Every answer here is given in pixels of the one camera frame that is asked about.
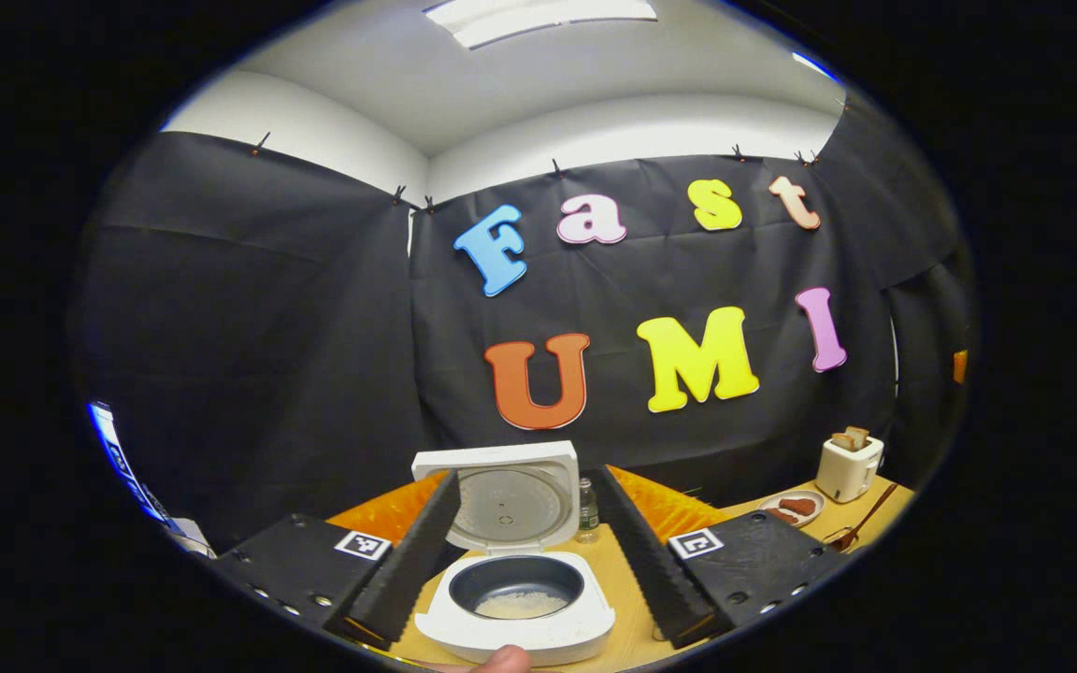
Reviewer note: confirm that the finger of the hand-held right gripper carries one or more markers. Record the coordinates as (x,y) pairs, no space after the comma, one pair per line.
(960,366)

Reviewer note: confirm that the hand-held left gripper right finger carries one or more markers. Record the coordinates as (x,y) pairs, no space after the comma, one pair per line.
(646,561)

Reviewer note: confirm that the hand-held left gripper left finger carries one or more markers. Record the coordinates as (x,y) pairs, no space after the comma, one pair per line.
(408,561)

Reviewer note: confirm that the white rice grains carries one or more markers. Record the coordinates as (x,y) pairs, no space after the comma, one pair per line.
(520,606)

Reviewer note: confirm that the white rice cooker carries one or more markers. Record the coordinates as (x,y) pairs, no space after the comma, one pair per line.
(520,645)

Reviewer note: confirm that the brown wooden spoon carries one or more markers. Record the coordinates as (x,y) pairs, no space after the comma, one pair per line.
(875,509)

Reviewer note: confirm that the clear plastic water bottle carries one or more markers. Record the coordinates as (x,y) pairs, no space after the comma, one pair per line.
(587,509)

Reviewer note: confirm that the toasted bread slice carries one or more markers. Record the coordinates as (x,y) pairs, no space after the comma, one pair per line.
(842,441)
(858,436)

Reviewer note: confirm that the white round plate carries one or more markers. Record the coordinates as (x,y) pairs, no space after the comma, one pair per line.
(793,522)

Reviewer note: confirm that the white toaster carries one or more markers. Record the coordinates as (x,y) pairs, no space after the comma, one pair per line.
(847,472)

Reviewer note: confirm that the white flat object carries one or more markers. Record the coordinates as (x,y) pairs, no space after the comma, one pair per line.
(191,540)

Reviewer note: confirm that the black backdrop cloth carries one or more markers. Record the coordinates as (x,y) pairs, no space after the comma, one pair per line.
(249,327)

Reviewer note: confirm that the narrow ceiling light strip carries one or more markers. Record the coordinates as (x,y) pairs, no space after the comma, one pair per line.
(814,65)

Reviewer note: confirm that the ceiling light panel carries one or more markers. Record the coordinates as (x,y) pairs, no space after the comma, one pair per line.
(538,17)

